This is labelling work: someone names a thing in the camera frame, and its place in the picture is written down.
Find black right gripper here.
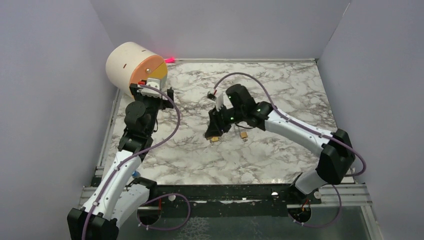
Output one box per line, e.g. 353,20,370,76
204,104,245,138

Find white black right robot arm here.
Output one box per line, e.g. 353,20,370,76
204,84,355,204

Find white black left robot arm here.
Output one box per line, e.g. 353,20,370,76
67,83,181,240

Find small brass padlock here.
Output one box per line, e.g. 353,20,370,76
236,125,248,142

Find round cream drawer box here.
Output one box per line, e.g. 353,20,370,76
105,42,168,97

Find pink marker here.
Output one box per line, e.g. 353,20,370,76
164,57,176,64

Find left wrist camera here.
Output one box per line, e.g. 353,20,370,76
138,78,162,98

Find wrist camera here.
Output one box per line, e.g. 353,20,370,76
206,89,224,112
138,78,162,98

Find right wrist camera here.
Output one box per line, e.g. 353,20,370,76
206,89,224,112

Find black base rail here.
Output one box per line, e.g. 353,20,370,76
91,177,322,220

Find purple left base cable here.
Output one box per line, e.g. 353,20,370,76
137,193,192,232

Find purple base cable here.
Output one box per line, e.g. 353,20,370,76
137,193,192,232
287,184,343,229

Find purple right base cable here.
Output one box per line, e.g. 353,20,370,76
287,184,343,229

